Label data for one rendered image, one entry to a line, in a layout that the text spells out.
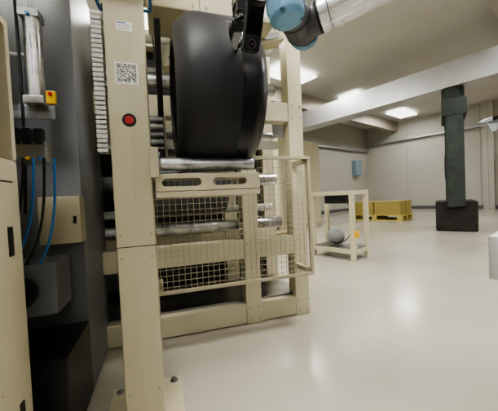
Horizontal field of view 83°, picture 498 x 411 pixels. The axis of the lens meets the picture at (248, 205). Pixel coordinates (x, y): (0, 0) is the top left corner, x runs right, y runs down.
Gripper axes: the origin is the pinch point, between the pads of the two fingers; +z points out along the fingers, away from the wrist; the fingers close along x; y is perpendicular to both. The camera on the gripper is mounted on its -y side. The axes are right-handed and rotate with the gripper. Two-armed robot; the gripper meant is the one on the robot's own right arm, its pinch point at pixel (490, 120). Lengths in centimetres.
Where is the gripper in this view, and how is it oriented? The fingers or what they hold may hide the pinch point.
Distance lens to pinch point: 166.8
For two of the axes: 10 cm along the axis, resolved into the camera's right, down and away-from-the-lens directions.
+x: 9.6, -1.9, 2.2
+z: -2.3, -0.2, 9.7
